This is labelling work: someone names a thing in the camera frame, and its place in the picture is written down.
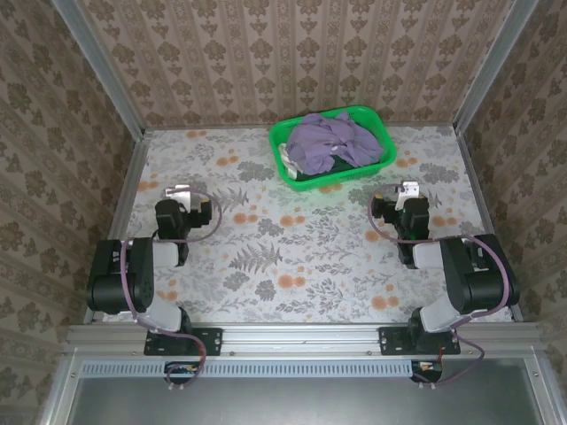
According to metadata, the green plastic basket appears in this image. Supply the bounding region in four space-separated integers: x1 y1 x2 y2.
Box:
268 104 398 193

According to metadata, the purple t-shirt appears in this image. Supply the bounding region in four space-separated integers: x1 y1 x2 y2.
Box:
284 112 384 174

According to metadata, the dark green t-shirt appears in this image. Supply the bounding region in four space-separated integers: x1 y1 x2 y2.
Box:
294 152 361 182

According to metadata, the floral table cover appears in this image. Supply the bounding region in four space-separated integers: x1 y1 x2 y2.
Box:
90 126 515 324

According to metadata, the white t-shirt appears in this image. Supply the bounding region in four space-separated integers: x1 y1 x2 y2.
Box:
277 142 307 181

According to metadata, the grey metal panel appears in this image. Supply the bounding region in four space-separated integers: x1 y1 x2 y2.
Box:
42 358 563 425

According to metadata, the left wrist camera box silver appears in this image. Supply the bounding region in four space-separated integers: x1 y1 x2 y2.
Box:
164 185 203 210

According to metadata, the wrist camera box silver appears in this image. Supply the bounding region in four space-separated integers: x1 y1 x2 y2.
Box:
164 185 203 210
395 180 420 212

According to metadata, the right wrist camera box silver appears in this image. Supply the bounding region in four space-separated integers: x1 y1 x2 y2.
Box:
395 180 420 212

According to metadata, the aluminium table edge rail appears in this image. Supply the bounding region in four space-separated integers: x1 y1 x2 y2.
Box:
83 130 151 324
455 126 524 322

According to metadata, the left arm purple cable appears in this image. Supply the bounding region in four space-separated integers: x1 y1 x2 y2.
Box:
119 190 223 393

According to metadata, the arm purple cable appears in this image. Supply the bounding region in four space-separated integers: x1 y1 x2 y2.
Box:
119 190 223 393
369 184 511 390

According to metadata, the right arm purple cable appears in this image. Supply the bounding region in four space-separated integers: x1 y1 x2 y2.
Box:
369 184 511 390

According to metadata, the aluminium mounting rail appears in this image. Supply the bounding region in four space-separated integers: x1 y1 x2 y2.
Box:
66 321 544 359

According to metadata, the black cable connector box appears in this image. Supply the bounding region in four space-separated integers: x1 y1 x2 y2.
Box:
410 360 444 384
164 360 201 385

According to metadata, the aluminium frame post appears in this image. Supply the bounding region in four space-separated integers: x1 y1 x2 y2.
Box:
52 0 147 138
451 0 540 134

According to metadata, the grey slotted cable duct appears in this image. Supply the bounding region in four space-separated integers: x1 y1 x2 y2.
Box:
81 359 420 378

